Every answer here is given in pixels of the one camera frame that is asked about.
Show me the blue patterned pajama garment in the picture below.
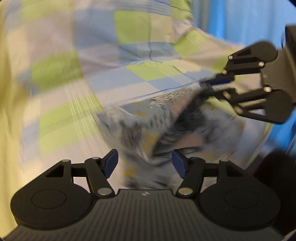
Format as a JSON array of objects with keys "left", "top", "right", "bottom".
[{"left": 93, "top": 83, "right": 244, "bottom": 189}]

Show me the blue star curtain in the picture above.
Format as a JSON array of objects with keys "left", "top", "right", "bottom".
[{"left": 191, "top": 1, "right": 295, "bottom": 156}]

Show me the yellow green bed sheet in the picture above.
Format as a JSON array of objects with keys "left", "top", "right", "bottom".
[{"left": 1, "top": 1, "right": 26, "bottom": 237}]

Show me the plaid checkered bed sheet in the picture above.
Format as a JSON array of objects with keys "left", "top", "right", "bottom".
[{"left": 4, "top": 0, "right": 273, "bottom": 186}]

